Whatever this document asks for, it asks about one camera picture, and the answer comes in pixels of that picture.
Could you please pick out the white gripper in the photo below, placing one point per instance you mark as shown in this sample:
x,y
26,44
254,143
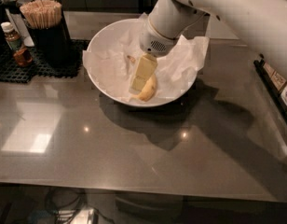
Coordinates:
x,y
153,41

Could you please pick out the yellow banana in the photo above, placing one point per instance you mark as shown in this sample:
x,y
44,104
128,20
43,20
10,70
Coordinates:
x,y
148,90

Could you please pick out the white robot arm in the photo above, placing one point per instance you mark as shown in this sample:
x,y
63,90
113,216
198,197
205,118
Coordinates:
x,y
260,24

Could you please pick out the white bowl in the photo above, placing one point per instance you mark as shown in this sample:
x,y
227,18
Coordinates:
x,y
101,44

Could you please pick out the white paper liner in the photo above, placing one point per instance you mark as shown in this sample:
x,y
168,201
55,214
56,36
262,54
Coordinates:
x,y
112,59

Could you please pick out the black chopstick holder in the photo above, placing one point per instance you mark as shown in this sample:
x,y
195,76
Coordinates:
x,y
53,42

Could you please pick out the bundle of wooden chopsticks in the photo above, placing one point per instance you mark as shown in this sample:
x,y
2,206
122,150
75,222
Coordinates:
x,y
42,14

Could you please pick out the small brown jar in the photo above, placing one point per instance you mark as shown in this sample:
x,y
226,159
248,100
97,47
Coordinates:
x,y
23,57

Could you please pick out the green sauce bottle white cap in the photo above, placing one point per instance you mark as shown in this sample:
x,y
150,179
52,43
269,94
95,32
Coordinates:
x,y
12,37

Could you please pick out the black grid mat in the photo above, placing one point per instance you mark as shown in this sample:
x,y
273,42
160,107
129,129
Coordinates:
x,y
10,72

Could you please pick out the dark lidded container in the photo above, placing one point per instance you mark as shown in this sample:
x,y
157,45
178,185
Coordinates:
x,y
5,16

